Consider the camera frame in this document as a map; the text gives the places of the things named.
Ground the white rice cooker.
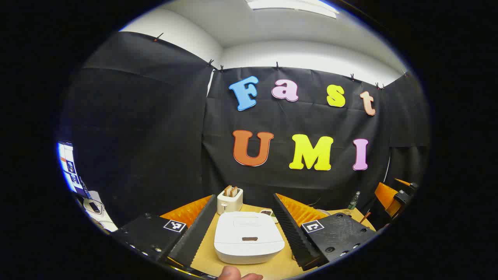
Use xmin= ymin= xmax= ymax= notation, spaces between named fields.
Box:
xmin=214 ymin=211 xmax=285 ymax=265

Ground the clear plastic water bottle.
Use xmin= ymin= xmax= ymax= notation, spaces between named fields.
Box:
xmin=347 ymin=191 xmax=361 ymax=211

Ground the computer monitor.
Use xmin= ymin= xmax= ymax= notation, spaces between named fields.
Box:
xmin=58 ymin=141 xmax=91 ymax=199

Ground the white toaster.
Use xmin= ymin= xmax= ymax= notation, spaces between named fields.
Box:
xmin=217 ymin=188 xmax=244 ymax=215

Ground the white divided condiment dish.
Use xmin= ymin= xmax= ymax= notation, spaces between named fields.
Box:
xmin=259 ymin=209 xmax=279 ymax=224

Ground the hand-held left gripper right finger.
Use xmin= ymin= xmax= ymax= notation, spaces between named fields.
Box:
xmin=271 ymin=193 xmax=378 ymax=271

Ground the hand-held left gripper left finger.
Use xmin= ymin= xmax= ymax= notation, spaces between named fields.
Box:
xmin=113 ymin=194 xmax=217 ymax=269

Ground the ceiling light panel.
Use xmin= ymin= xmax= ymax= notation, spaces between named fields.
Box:
xmin=246 ymin=0 xmax=338 ymax=19

